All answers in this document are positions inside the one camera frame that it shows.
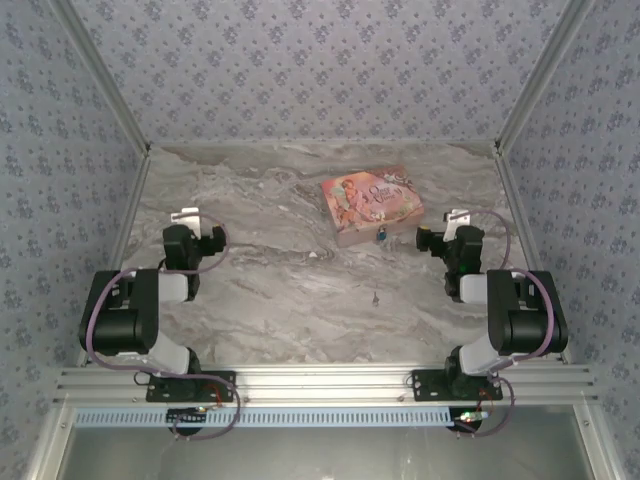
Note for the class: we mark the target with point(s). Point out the pink illustrated wooden box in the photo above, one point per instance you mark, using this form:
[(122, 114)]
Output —
[(372, 200)]

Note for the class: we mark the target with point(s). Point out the small metal key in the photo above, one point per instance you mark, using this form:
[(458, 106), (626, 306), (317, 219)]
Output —
[(375, 299)]

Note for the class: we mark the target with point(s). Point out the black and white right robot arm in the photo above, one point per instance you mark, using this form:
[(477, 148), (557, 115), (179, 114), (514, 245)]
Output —
[(520, 320)]

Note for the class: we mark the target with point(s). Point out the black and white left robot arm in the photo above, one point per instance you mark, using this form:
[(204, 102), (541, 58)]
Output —
[(120, 325)]

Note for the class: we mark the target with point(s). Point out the aluminium extrusion beam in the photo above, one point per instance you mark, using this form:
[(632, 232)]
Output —
[(320, 382)]

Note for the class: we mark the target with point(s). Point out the grey metal panel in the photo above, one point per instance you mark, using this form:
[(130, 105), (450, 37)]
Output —
[(325, 455)]

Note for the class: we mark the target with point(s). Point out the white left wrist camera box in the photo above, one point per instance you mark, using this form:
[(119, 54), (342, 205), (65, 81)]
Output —
[(186, 218)]

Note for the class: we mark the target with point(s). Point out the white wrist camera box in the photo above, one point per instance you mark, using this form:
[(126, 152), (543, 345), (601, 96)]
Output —
[(457, 220), (186, 218)]

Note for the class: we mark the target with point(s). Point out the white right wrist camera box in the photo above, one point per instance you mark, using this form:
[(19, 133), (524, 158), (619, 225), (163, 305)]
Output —
[(457, 220)]

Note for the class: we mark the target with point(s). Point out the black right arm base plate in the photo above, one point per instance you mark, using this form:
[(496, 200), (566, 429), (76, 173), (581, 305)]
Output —
[(430, 385)]

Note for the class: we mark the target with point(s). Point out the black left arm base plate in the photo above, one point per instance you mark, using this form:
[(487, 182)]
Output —
[(165, 387)]

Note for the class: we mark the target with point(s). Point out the aluminium corner post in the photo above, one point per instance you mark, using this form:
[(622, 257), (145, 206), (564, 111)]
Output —
[(100, 70), (545, 70)]

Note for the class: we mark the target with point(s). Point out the aluminium frame leg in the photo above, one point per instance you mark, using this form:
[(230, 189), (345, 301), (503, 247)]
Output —
[(47, 445), (600, 445)]

